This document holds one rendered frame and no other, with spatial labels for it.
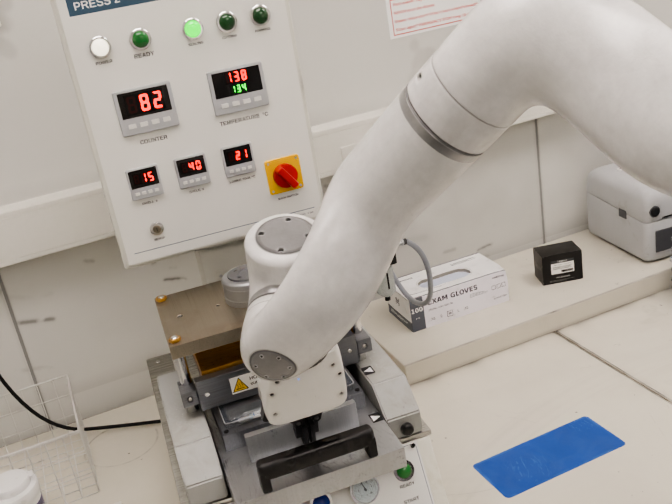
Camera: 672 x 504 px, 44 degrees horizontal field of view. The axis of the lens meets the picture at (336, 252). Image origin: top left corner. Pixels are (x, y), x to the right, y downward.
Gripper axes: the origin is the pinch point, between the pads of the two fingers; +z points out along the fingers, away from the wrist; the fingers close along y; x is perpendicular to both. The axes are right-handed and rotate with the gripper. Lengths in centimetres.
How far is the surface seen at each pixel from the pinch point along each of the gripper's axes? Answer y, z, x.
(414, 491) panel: 12.7, 13.5, -5.9
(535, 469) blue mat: 35.8, 27.4, -1.3
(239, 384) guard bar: -5.8, 1.9, 11.4
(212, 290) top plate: -5.0, 0.3, 29.3
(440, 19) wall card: 59, -7, 84
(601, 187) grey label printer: 90, 31, 61
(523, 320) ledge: 55, 36, 35
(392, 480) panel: 10.1, 11.8, -4.2
